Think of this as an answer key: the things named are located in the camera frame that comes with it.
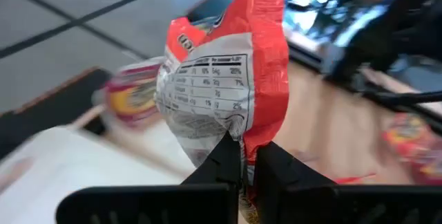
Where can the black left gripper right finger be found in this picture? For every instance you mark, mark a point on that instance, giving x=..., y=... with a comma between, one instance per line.
x=328, y=206

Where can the black hazard-striped floor mat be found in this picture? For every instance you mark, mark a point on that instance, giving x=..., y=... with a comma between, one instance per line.
x=52, y=110

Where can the dark red Maruchan ramen pack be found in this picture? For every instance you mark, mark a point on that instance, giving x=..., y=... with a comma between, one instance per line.
x=131, y=96

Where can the orange Maruchan ramen pack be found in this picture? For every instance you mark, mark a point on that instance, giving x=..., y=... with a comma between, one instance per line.
x=221, y=79
x=414, y=148

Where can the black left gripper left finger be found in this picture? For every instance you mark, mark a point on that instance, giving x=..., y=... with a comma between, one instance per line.
x=155, y=206

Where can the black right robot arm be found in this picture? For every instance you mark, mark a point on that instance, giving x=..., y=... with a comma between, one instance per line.
x=397, y=34

